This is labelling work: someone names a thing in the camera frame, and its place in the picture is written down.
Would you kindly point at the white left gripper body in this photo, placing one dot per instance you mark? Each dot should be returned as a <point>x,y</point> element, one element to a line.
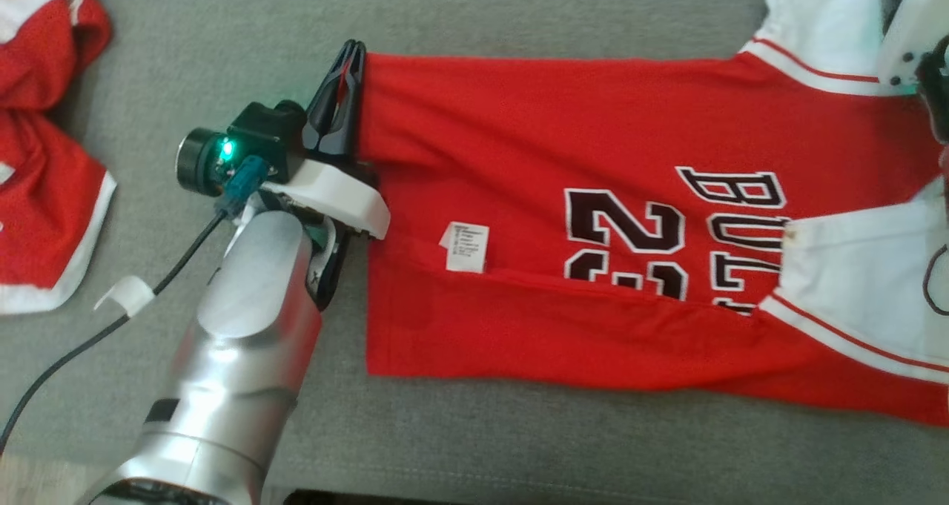
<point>341,193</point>

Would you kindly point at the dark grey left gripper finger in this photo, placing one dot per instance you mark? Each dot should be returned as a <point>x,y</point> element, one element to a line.
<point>354,82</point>
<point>325,112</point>

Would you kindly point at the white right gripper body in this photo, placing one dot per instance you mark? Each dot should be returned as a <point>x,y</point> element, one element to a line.
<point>916,30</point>

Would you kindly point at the red and white basketball jersey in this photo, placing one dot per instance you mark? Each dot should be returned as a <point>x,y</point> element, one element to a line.
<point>519,156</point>

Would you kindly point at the red shorts with white stripe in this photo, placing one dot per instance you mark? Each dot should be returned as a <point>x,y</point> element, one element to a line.
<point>44,193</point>

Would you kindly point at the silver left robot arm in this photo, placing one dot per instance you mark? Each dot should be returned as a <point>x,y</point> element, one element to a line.
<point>237,357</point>

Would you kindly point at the large grey sofa seat cushion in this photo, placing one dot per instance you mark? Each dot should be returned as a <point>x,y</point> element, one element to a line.
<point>519,453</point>

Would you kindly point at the blue left camera connector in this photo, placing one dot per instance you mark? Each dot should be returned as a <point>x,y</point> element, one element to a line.
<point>243,186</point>

